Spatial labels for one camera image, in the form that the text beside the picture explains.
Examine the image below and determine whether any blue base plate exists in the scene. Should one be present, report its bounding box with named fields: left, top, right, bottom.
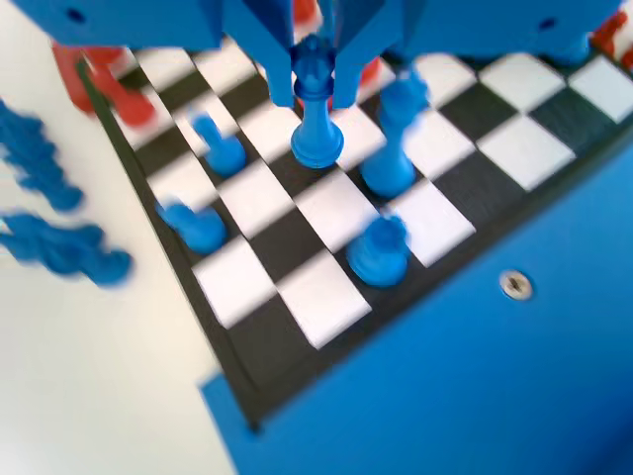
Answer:
left=197, top=141, right=633, bottom=475

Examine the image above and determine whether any red pawn chess piece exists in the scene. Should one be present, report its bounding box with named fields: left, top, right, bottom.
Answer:
left=93, top=47, right=158, bottom=129
left=590, top=10, right=633, bottom=56
left=294, top=0, right=318, bottom=27

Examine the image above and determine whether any silver countersunk screw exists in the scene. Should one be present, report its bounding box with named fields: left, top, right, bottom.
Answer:
left=498, top=269, right=534, bottom=301

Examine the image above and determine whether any black and white chessboard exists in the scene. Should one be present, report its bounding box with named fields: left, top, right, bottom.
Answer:
left=76, top=44, right=633, bottom=434

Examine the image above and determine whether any blue knight chess piece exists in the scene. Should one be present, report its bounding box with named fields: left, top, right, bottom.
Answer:
left=0, top=211, right=134, bottom=292

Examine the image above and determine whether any blue queen chess piece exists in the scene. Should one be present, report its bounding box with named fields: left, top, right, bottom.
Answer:
left=290, top=34, right=345, bottom=170

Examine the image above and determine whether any blue pawn chess piece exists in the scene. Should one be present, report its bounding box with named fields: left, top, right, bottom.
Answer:
left=155, top=200, right=227, bottom=254
left=190, top=112, right=247, bottom=177
left=538, top=33, right=593, bottom=69
left=19, top=157, right=83, bottom=212

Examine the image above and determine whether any blue rook chess piece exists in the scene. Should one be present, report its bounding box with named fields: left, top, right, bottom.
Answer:
left=344, top=215, right=411, bottom=291

